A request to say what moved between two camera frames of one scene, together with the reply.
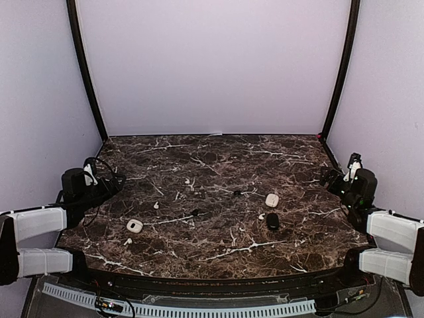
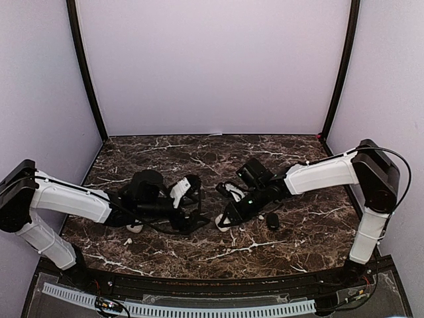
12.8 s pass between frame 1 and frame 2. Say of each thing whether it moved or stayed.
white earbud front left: stayed
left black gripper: moved
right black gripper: moved
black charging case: stayed
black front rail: stayed
